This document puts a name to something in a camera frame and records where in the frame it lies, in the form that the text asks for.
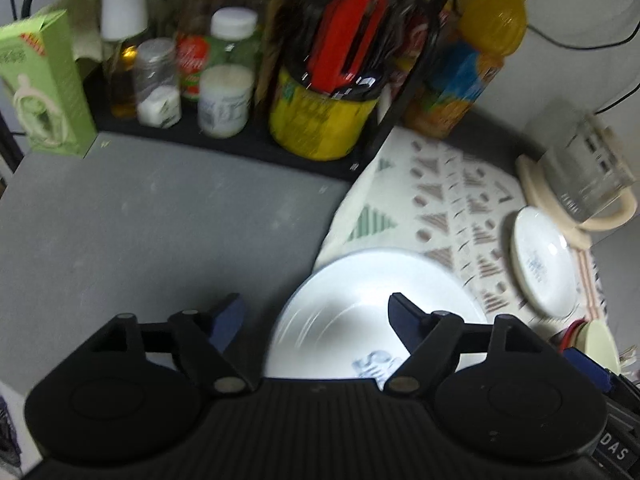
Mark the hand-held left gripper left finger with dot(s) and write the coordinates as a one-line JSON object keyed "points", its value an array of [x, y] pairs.
{"points": [[227, 322]]}

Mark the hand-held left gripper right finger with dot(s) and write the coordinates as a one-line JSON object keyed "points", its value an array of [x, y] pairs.
{"points": [[406, 322]]}

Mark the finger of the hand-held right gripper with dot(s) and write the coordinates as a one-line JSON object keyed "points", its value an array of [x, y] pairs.
{"points": [[590, 372]]}

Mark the pale green bowl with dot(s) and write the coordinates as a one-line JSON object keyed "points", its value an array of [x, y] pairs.
{"points": [[602, 347]]}

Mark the red and black bowl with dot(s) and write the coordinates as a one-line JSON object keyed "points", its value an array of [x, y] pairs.
{"points": [[572, 335]]}

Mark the large white plate blue print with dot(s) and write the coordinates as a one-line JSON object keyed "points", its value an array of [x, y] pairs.
{"points": [[350, 290]]}

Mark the small white plate blue print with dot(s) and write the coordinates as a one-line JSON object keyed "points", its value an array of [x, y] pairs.
{"points": [[545, 260]]}

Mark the patterned fringed placemat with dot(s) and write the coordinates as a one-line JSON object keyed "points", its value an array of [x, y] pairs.
{"points": [[440, 200]]}

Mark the black metal rack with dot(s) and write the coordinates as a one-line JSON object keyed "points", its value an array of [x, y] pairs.
{"points": [[240, 147]]}

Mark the cream kettle base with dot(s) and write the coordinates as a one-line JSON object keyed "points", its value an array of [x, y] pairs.
{"points": [[532, 185]]}

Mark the glass electric kettle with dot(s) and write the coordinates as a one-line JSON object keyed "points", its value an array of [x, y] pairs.
{"points": [[580, 170]]}

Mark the white lid seasoning jar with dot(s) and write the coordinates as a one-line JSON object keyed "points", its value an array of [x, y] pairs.
{"points": [[225, 95]]}

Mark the clear salt jar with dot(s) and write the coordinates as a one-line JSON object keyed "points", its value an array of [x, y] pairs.
{"points": [[157, 90]]}

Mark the orange juice bottle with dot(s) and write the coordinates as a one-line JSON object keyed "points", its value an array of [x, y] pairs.
{"points": [[465, 75]]}

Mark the red label jar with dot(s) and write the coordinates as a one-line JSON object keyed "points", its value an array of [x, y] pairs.
{"points": [[189, 65]]}

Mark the green tissue box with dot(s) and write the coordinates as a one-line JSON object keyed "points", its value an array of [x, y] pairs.
{"points": [[45, 85]]}

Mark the oil bottle tall white cap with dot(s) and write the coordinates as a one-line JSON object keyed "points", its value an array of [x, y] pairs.
{"points": [[122, 5]]}

